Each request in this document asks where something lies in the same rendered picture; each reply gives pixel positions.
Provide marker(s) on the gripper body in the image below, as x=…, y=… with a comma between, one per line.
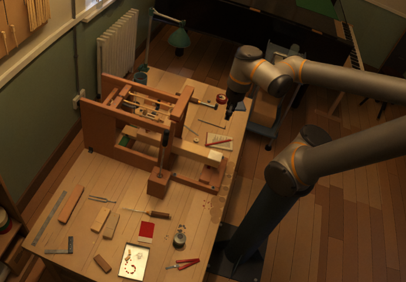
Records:
x=234, y=98

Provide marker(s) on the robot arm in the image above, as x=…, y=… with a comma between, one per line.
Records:
x=347, y=83

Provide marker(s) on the light wooden key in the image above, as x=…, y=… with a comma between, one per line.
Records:
x=192, y=151

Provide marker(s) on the brown wooden tool stand block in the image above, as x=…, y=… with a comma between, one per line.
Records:
x=157, y=186

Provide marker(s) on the dark stand legs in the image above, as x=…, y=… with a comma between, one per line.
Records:
x=380, y=107

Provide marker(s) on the red tape roll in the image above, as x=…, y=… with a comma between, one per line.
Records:
x=221, y=99

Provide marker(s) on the thin steel rod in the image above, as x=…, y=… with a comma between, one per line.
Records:
x=191, y=130
x=211, y=124

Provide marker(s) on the printed paper sheet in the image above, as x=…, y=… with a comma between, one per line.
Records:
x=220, y=135

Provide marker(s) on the red pencil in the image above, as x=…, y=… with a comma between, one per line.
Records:
x=218, y=142

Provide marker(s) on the dark brown piano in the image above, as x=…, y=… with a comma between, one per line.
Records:
x=259, y=21

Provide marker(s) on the green desk lamp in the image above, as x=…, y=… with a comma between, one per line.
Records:
x=179, y=38

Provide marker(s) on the blue cup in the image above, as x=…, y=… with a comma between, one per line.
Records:
x=140, y=78

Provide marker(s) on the white radiator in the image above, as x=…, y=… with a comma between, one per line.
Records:
x=118, y=46

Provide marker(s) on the small round grey tin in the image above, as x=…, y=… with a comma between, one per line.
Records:
x=179, y=239

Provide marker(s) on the red and white booklet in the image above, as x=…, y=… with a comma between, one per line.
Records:
x=146, y=231

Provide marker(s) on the window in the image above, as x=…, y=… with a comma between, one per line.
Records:
x=95, y=7

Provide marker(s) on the steel tuning fork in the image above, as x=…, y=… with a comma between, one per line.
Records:
x=98, y=200

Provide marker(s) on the light wooden block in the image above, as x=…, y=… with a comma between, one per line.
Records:
x=100, y=220
x=111, y=226

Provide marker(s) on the white metal parts tray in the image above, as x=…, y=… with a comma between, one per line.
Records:
x=142, y=262

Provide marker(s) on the long brown wooden strip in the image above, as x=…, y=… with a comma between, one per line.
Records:
x=71, y=203

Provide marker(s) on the small dark brown block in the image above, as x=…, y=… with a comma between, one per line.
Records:
x=102, y=263

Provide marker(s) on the steel try square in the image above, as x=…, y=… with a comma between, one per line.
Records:
x=70, y=244

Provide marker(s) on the steel ruler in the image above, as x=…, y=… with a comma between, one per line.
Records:
x=49, y=218

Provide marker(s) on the brown cardboard box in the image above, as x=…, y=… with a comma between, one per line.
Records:
x=16, y=257

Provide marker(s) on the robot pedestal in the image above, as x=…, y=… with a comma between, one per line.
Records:
x=259, y=222

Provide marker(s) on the brown wooden action model frame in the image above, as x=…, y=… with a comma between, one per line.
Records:
x=98, y=127

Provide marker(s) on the white wall socket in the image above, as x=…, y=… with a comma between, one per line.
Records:
x=78, y=99

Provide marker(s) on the wooden wall tool board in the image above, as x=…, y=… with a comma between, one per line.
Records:
x=5, y=28

